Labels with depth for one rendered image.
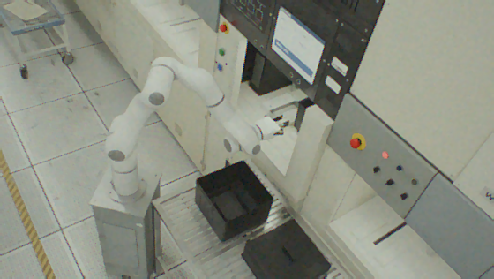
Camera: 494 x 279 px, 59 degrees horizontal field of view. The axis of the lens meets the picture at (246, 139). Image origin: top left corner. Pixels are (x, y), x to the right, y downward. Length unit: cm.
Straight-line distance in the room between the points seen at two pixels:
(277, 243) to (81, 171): 179
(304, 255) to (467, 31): 116
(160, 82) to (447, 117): 99
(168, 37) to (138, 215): 136
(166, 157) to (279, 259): 166
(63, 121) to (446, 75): 297
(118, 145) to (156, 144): 160
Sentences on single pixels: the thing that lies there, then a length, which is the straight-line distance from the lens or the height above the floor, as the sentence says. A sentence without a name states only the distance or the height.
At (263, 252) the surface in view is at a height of 86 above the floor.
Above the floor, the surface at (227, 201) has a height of 77.
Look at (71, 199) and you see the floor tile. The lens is 323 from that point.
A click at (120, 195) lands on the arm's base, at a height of 77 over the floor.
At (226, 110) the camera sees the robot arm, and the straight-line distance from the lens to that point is 177.
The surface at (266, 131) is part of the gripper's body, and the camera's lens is 196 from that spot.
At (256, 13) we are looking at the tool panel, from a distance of 204.
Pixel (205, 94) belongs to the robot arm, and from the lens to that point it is 170.
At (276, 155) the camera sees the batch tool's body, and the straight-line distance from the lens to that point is 234.
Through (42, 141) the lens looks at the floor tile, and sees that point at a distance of 363.
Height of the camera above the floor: 259
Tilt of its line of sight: 46 degrees down
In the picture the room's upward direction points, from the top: 11 degrees clockwise
